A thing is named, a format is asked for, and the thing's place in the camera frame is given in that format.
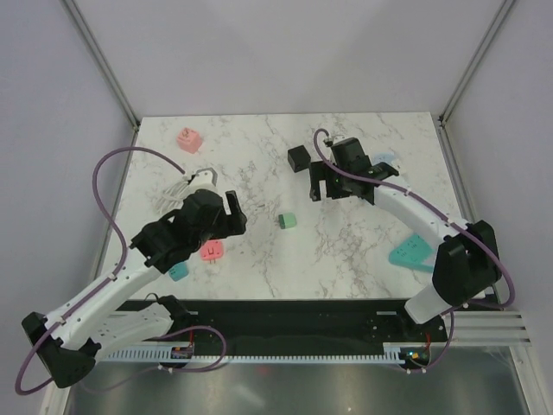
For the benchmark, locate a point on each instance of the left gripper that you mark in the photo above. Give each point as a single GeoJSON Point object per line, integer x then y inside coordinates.
{"type": "Point", "coordinates": [234, 223]}

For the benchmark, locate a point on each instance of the aluminium frame post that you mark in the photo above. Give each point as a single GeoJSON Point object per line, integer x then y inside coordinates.
{"type": "Point", "coordinates": [493, 29]}
{"type": "Point", "coordinates": [78, 20]}

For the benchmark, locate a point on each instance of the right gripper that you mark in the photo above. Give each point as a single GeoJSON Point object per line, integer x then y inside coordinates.
{"type": "Point", "coordinates": [321, 170]}

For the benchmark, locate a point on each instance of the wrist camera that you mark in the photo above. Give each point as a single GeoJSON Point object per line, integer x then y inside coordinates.
{"type": "Point", "coordinates": [202, 179]}
{"type": "Point", "coordinates": [329, 141]}

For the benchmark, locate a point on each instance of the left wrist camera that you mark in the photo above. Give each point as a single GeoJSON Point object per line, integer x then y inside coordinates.
{"type": "Point", "coordinates": [202, 179]}

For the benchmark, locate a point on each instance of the black cube socket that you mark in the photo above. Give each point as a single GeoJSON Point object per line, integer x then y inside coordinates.
{"type": "Point", "coordinates": [299, 158]}

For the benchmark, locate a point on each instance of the pink flat plug adapter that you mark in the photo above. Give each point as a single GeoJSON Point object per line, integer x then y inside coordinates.
{"type": "Point", "coordinates": [212, 250]}

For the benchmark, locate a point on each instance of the white cable duct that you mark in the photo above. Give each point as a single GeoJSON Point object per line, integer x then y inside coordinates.
{"type": "Point", "coordinates": [185, 352]}

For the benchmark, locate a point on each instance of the right aluminium frame post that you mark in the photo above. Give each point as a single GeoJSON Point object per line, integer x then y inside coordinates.
{"type": "Point", "coordinates": [493, 29]}

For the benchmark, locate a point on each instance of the green plug adapter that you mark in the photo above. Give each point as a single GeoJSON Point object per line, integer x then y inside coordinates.
{"type": "Point", "coordinates": [287, 220]}

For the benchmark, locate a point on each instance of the teal triangular power strip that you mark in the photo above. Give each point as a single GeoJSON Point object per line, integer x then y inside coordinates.
{"type": "Point", "coordinates": [413, 253]}

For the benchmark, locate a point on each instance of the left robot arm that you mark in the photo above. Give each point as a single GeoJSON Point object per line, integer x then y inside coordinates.
{"type": "Point", "coordinates": [71, 339]}

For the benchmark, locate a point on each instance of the teal square adapter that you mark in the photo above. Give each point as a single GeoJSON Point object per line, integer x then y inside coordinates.
{"type": "Point", "coordinates": [178, 271]}

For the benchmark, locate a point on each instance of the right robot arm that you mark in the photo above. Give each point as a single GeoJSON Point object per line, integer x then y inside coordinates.
{"type": "Point", "coordinates": [466, 254]}

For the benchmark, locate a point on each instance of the pink cube socket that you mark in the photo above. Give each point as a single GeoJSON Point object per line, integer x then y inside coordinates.
{"type": "Point", "coordinates": [189, 140]}

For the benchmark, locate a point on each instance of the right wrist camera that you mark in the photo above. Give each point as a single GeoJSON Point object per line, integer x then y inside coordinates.
{"type": "Point", "coordinates": [329, 141]}

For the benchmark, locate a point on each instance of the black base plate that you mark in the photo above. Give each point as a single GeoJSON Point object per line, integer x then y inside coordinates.
{"type": "Point", "coordinates": [297, 325]}

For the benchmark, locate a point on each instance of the blue round power strip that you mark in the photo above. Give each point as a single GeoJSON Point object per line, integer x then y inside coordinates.
{"type": "Point", "coordinates": [385, 157]}

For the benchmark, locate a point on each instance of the left aluminium frame post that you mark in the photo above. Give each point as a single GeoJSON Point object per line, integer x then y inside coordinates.
{"type": "Point", "coordinates": [78, 20]}

